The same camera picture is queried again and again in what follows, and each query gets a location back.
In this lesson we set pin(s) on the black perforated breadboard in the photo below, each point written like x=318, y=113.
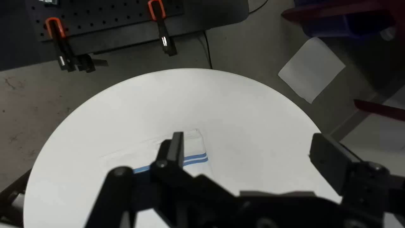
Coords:
x=105, y=17

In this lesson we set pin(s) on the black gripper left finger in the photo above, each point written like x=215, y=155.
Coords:
x=172, y=156

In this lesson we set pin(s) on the white desk with maroon frame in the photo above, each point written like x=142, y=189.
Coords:
x=380, y=109

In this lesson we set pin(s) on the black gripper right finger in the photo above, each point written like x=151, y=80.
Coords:
x=333, y=165

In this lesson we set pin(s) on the blue striped white towel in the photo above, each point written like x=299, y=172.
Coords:
x=196, y=146

